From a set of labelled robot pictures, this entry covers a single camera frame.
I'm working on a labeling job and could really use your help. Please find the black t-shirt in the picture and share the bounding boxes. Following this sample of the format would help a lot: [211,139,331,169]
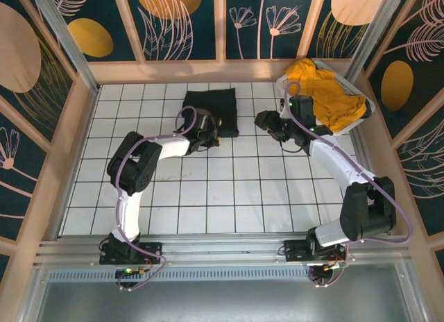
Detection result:
[182,88,240,139]

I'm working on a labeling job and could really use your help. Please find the white plastic basket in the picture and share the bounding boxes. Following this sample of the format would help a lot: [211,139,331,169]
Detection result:
[275,59,377,137]

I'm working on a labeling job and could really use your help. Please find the yellow t-shirt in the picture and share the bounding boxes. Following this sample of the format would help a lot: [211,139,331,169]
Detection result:
[284,57,368,133]

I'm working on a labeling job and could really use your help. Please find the floral panel pink flowers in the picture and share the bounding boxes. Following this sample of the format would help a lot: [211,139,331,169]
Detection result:
[225,0,320,60]

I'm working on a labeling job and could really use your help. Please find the floral panel orange circle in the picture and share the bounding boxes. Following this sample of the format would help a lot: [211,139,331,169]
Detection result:
[124,0,223,62]

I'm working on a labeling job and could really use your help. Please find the perforated metal strip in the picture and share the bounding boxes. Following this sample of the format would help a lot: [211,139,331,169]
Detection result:
[46,269,413,282]

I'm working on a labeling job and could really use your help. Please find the floral panel pale circle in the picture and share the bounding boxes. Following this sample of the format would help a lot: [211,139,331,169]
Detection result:
[307,0,391,59]

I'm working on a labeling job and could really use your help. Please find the floral panel yellow oval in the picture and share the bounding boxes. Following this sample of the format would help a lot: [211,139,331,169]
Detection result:
[44,0,145,62]

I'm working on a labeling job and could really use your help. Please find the grey metal sheet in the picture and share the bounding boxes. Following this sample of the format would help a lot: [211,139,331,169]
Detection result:
[20,262,431,322]

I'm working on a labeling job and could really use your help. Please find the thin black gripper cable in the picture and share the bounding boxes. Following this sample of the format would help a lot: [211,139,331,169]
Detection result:
[279,141,303,155]

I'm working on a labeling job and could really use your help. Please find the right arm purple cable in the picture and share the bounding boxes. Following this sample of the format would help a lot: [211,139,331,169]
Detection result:
[283,80,413,289]

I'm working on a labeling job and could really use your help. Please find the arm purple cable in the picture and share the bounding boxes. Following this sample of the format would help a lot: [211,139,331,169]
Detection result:
[116,105,200,291]
[283,80,413,289]

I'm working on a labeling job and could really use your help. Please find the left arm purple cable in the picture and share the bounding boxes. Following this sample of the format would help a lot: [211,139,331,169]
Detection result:
[116,105,200,291]

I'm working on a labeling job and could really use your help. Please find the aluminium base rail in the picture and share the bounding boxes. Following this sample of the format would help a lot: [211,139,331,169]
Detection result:
[34,234,412,267]

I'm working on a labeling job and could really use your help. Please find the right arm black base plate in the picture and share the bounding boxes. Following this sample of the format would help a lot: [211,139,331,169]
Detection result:
[283,239,348,264]

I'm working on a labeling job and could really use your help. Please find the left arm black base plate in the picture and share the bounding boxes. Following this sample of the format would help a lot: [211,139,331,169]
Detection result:
[99,241,164,266]

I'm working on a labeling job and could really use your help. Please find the aluminium corner post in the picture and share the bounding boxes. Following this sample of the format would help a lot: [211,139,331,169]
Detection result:
[27,0,102,96]
[346,0,411,81]

